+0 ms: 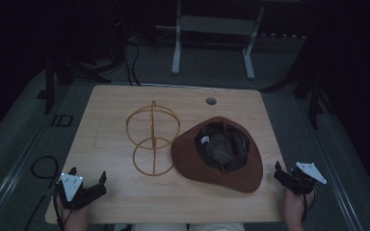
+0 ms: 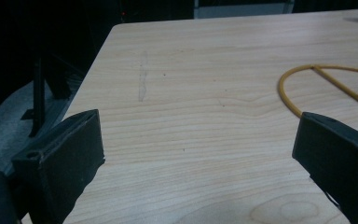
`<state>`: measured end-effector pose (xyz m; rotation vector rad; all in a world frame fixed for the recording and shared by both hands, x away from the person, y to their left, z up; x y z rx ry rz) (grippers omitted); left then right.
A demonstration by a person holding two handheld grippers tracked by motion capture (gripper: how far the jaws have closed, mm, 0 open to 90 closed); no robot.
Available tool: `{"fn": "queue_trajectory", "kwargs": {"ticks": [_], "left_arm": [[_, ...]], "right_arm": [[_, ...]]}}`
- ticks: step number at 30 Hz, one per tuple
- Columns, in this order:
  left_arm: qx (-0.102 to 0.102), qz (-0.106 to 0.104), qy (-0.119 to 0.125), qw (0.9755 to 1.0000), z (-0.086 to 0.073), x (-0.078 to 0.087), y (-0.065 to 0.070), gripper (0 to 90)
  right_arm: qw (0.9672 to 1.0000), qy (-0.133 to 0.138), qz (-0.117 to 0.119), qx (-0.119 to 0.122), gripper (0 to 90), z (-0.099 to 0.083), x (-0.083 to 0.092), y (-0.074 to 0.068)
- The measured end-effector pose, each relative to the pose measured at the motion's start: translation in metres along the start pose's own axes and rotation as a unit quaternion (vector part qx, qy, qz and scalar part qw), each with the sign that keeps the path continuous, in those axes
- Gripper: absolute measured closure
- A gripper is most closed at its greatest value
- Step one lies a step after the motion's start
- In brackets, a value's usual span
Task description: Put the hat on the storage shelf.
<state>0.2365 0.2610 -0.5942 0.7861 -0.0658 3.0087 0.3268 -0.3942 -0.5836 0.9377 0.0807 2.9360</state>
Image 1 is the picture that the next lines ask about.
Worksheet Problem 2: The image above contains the person's left hand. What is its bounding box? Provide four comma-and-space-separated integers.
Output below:
57, 201, 92, 231

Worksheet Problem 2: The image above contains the brown felt hat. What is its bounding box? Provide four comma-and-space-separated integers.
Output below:
170, 115, 264, 194

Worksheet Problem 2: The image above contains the black looped gripper cable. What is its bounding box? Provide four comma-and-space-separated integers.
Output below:
23, 155, 62, 231

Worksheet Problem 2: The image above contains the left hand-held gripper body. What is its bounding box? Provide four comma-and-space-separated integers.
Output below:
56, 172, 108, 212

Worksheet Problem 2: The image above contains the black rectangular floor bracket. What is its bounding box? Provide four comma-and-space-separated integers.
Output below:
50, 113, 75, 128

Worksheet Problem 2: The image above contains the white metal desk frame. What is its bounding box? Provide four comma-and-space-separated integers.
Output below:
156, 0, 266, 81

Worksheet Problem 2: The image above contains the black tripod stand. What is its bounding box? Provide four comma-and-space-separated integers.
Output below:
37, 18, 126, 116
263, 57, 335, 130

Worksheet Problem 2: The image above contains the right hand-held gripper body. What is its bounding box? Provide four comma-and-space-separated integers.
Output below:
281, 161, 329, 195

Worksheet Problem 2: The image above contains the person's right hand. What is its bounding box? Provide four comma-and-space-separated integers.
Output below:
281, 188, 315, 231

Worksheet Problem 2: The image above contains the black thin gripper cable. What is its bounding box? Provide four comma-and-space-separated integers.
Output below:
300, 187, 317, 224

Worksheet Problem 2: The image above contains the black floor cable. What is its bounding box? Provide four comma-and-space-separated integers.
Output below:
123, 33, 143, 87

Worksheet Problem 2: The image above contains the gold wire hat stand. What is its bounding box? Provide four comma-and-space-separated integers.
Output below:
125, 99, 181, 177

